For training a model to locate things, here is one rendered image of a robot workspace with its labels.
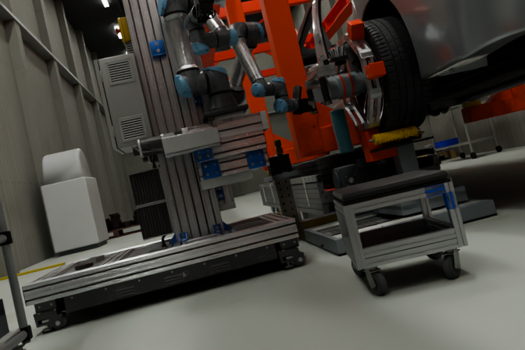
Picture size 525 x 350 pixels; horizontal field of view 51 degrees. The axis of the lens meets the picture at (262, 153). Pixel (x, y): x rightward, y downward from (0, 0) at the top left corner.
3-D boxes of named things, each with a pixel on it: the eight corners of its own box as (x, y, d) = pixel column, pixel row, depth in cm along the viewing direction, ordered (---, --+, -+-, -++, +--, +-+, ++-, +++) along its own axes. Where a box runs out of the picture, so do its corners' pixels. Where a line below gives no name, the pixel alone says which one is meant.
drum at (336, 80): (369, 91, 303) (362, 67, 304) (332, 99, 300) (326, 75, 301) (361, 96, 317) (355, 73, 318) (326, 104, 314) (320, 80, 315)
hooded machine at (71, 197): (67, 252, 930) (46, 158, 937) (110, 241, 940) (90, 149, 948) (55, 258, 848) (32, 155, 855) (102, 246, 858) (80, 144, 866)
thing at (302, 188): (335, 205, 357) (327, 172, 358) (321, 208, 355) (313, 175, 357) (280, 201, 601) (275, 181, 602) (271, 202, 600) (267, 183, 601)
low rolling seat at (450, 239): (351, 275, 212) (330, 190, 213) (442, 255, 210) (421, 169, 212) (366, 301, 169) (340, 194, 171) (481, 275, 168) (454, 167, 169)
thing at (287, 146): (330, 155, 546) (323, 122, 547) (280, 167, 539) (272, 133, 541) (326, 156, 562) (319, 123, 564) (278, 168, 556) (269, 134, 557)
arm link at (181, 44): (212, 91, 268) (187, -15, 271) (182, 96, 263) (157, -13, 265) (205, 97, 279) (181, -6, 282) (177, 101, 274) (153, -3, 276)
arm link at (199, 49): (219, 48, 246) (214, 25, 247) (196, 51, 242) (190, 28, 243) (215, 54, 254) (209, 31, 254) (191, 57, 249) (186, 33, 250)
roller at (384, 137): (423, 133, 297) (420, 123, 297) (372, 145, 293) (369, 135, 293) (419, 134, 302) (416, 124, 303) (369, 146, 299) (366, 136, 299)
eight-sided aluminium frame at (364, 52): (390, 122, 282) (364, 21, 285) (377, 124, 281) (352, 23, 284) (359, 133, 336) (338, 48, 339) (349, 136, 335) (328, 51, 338)
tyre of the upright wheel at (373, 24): (435, 39, 268) (380, 0, 322) (390, 48, 265) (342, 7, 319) (428, 150, 305) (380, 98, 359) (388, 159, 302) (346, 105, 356)
